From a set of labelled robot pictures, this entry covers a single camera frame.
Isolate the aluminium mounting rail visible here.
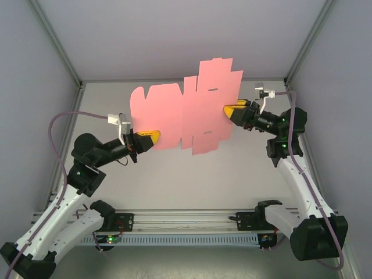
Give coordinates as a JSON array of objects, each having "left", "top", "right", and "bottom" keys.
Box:
[{"left": 31, "top": 206, "right": 341, "bottom": 233}]

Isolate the circuit board with green light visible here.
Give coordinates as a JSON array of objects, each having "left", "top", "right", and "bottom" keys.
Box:
[{"left": 97, "top": 234, "right": 123, "bottom": 244}]

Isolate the aluminium table side rail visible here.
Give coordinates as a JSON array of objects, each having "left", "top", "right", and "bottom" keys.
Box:
[
  {"left": 46, "top": 83, "right": 85, "bottom": 213},
  {"left": 284, "top": 84, "right": 335, "bottom": 213}
]

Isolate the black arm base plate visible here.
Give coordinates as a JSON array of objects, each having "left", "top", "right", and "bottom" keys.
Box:
[
  {"left": 115, "top": 213, "right": 135, "bottom": 233},
  {"left": 235, "top": 212, "right": 257, "bottom": 233}
]

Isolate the aluminium frame leg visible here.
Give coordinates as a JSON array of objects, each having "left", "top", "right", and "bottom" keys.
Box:
[{"left": 338, "top": 241, "right": 359, "bottom": 279}]

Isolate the white slotted cable duct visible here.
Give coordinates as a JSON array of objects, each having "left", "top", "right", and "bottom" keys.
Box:
[{"left": 77, "top": 234, "right": 260, "bottom": 247}]

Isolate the aluminium frame post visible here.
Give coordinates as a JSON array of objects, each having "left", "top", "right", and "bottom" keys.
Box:
[
  {"left": 28, "top": 0, "right": 85, "bottom": 88},
  {"left": 282, "top": 0, "right": 339, "bottom": 88}
]

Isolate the pink paper box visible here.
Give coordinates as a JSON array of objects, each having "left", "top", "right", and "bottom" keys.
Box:
[{"left": 129, "top": 57, "right": 244, "bottom": 158}]

